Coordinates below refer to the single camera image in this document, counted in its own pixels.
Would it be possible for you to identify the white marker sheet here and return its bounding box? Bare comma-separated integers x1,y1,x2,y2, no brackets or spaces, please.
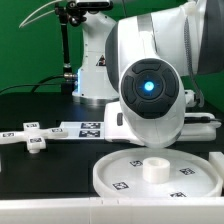
60,121,104,140

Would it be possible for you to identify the white cross-shaped table base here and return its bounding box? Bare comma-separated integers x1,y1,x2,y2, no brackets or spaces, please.
0,122,68,154

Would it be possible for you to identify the black cable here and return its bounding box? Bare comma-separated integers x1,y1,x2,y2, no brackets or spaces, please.
0,75,68,96

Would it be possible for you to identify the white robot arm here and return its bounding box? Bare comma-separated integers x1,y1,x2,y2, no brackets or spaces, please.
79,0,224,148

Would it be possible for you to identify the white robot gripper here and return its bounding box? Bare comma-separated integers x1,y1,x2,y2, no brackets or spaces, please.
104,101,222,147

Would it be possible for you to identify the white round table top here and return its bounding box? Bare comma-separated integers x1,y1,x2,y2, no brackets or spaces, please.
93,148,223,198

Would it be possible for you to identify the white front rail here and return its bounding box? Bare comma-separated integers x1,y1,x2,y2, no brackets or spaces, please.
0,197,224,224

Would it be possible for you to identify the white block at right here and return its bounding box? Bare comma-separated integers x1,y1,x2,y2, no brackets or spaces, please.
209,152,224,181

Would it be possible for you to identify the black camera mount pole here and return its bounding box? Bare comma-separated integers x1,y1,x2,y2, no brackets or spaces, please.
55,1,86,95

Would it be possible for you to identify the white cable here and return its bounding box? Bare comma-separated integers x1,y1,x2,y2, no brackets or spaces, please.
18,0,64,29

